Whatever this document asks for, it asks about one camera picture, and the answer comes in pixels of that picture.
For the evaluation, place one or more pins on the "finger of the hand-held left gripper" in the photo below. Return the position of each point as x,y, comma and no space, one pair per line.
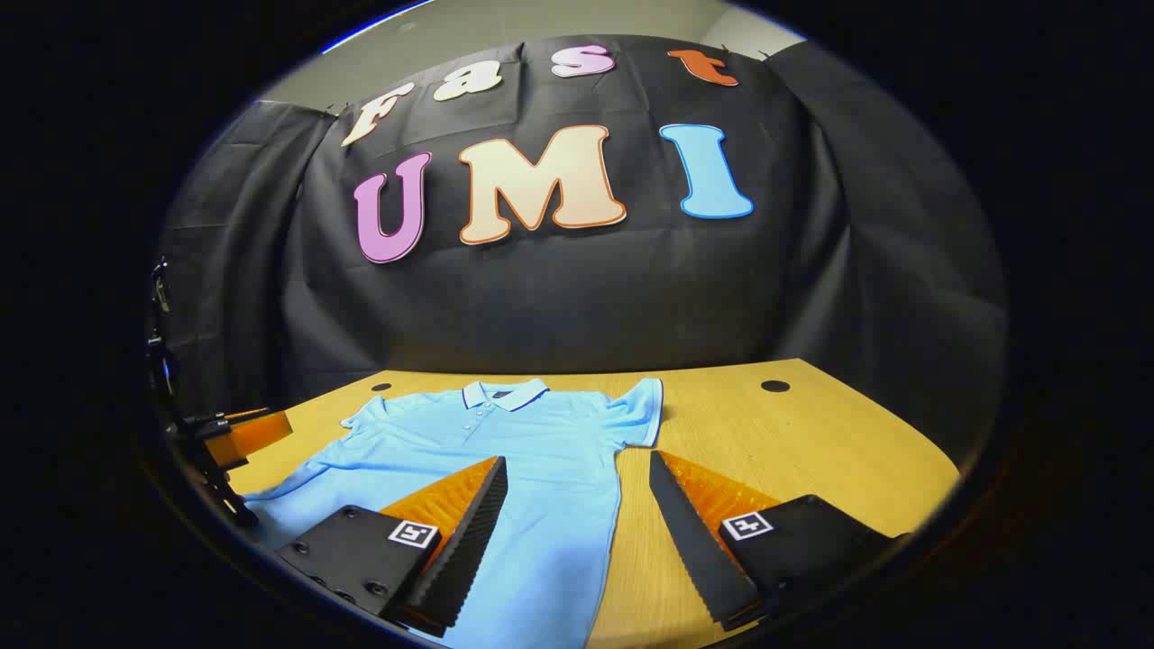
257,434

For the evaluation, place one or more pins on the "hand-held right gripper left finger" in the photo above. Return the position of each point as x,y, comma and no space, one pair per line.
469,541

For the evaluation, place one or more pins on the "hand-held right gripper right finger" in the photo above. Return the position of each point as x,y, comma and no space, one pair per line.
694,550

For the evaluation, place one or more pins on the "light blue T-shirt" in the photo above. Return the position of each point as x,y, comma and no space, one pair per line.
559,433

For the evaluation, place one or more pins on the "black backdrop cloth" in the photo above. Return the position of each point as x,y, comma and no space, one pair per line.
577,297

